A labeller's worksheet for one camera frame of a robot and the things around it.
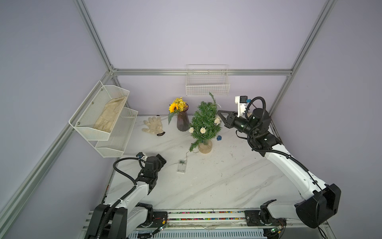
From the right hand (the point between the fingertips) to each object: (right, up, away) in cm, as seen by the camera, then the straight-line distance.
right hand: (218, 114), depth 70 cm
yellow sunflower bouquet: (-21, +7, +23) cm, 32 cm away
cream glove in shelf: (-58, -3, +7) cm, 59 cm away
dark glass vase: (-20, -4, +34) cm, 39 cm away
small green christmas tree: (-5, -5, +7) cm, 10 cm away
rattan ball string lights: (-7, -7, +7) cm, 12 cm away
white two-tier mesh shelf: (-62, -17, +19) cm, 67 cm away
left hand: (-35, -27, +20) cm, 49 cm away
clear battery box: (-20, -31, +23) cm, 43 cm away
